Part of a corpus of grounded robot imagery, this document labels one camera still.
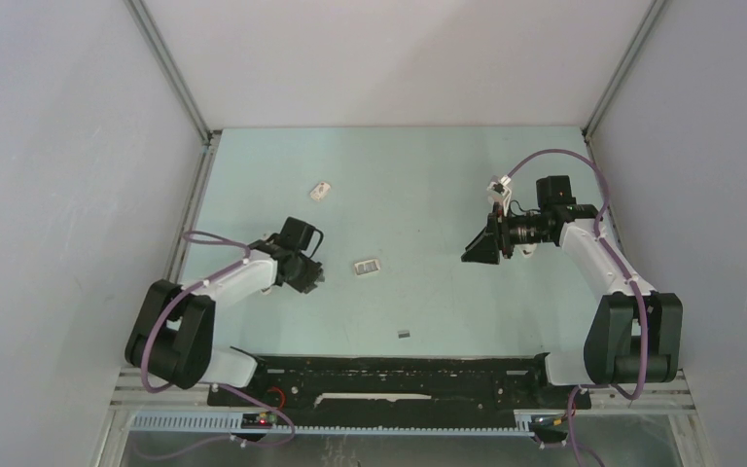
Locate white stapler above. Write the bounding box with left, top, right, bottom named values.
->
left=516, top=243, right=537, bottom=258

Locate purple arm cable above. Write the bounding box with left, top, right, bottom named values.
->
left=505, top=148, right=651, bottom=467
left=140, top=231, right=298, bottom=452

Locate small white staple box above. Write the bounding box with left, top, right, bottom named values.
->
left=309, top=182, right=331, bottom=202

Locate white staple tray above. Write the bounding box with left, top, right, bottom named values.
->
left=353, top=259, right=381, bottom=276

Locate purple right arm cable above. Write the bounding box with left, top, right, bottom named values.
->
left=505, top=148, right=651, bottom=467

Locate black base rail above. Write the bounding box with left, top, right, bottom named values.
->
left=243, top=355, right=571, bottom=410

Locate aluminium frame rail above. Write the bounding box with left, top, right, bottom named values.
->
left=109, top=372, right=696, bottom=437

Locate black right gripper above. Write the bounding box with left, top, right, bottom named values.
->
left=462, top=202, right=551, bottom=266

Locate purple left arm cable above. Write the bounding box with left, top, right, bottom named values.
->
left=140, top=231, right=298, bottom=452

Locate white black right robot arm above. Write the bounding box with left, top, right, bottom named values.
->
left=461, top=175, right=683, bottom=407

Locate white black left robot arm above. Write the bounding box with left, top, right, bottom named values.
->
left=124, top=217, right=324, bottom=406

